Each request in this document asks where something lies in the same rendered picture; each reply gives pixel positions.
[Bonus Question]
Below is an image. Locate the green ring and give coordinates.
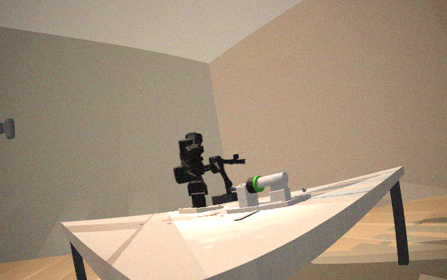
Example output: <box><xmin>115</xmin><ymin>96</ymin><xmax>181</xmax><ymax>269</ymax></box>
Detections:
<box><xmin>253</xmin><ymin>176</ymin><xmax>265</xmax><ymax>192</ymax></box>

